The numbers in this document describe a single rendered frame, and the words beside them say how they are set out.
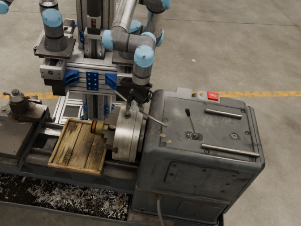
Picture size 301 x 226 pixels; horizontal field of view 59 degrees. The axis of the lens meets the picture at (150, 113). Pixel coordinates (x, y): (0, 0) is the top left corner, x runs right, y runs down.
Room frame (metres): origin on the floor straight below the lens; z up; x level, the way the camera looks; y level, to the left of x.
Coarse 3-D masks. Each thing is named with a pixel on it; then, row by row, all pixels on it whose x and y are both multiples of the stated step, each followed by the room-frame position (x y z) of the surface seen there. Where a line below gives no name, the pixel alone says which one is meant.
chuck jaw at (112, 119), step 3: (114, 108) 1.00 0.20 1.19; (117, 108) 1.00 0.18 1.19; (114, 111) 0.99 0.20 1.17; (117, 111) 0.99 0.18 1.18; (111, 114) 0.97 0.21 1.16; (114, 114) 0.98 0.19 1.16; (117, 114) 0.98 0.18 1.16; (105, 117) 0.97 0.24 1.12; (108, 117) 0.96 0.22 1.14; (111, 117) 0.96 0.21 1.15; (114, 117) 0.96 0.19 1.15; (117, 117) 0.97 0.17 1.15; (105, 120) 0.95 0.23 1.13; (108, 120) 0.95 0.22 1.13; (111, 120) 0.95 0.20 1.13; (114, 120) 0.95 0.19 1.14; (105, 123) 0.94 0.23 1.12; (108, 123) 0.94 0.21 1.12; (111, 123) 0.94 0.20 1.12; (114, 123) 0.94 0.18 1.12
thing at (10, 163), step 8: (8, 104) 1.10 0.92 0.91; (0, 112) 1.03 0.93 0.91; (8, 112) 1.04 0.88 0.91; (48, 112) 1.13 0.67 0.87; (40, 128) 0.99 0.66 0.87; (32, 136) 0.89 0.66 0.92; (32, 144) 0.87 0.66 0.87; (24, 152) 0.78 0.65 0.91; (0, 160) 0.70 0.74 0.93; (8, 160) 0.70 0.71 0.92; (16, 160) 0.71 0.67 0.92; (24, 160) 0.75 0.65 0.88; (8, 168) 0.68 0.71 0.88; (16, 168) 0.68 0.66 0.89
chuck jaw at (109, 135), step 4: (104, 132) 0.88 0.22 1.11; (108, 132) 0.89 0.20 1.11; (112, 132) 0.89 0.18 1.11; (104, 136) 0.85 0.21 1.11; (108, 136) 0.86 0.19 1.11; (112, 136) 0.86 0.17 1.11; (104, 140) 0.84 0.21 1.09; (108, 140) 0.83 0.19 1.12; (112, 140) 0.83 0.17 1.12; (108, 144) 0.80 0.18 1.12; (112, 144) 0.80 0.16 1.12; (108, 148) 0.80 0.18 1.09; (112, 148) 0.80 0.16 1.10; (116, 148) 0.79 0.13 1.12; (116, 152) 0.78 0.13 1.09
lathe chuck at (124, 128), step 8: (120, 112) 0.93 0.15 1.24; (136, 112) 0.95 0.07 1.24; (120, 120) 0.88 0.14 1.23; (128, 120) 0.89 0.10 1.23; (120, 128) 0.85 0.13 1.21; (128, 128) 0.85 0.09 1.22; (120, 136) 0.82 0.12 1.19; (128, 136) 0.82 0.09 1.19; (120, 144) 0.79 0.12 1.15; (128, 144) 0.80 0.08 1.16; (112, 152) 0.78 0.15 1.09; (120, 152) 0.78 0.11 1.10; (128, 152) 0.78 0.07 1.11; (120, 160) 0.79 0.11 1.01; (128, 160) 0.78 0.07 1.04
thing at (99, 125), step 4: (100, 120) 0.96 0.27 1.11; (92, 124) 0.91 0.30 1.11; (96, 124) 0.92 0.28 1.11; (100, 124) 0.92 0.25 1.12; (104, 124) 0.93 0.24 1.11; (108, 124) 0.94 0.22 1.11; (92, 128) 0.90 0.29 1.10; (96, 128) 0.90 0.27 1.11; (100, 128) 0.90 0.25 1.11; (104, 128) 0.91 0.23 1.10; (108, 128) 0.95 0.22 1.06; (92, 132) 0.89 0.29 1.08; (96, 132) 0.89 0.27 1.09; (100, 132) 0.89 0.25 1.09
